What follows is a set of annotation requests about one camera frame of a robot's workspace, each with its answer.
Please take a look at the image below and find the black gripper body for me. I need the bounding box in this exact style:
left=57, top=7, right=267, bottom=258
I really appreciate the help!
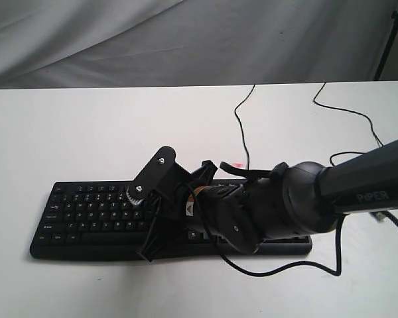
left=152, top=160, right=249, bottom=239

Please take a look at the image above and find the dark grey Piper robot arm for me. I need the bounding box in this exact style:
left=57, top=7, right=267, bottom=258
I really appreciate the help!
left=126, top=140, right=398, bottom=260

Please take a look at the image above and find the black Acer keyboard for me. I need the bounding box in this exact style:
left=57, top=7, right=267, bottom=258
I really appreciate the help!
left=29, top=181, right=312, bottom=262

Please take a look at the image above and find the grey backdrop cloth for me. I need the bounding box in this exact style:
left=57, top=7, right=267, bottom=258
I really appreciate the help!
left=0, top=1, right=398, bottom=89

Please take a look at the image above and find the black tripod stand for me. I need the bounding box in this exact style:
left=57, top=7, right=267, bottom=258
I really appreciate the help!
left=373, top=9, right=398, bottom=81

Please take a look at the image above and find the black usb cable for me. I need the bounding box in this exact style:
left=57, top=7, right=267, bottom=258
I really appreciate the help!
left=234, top=81, right=387, bottom=221

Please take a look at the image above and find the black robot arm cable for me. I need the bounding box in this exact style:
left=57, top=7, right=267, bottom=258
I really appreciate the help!
left=185, top=158, right=398, bottom=278

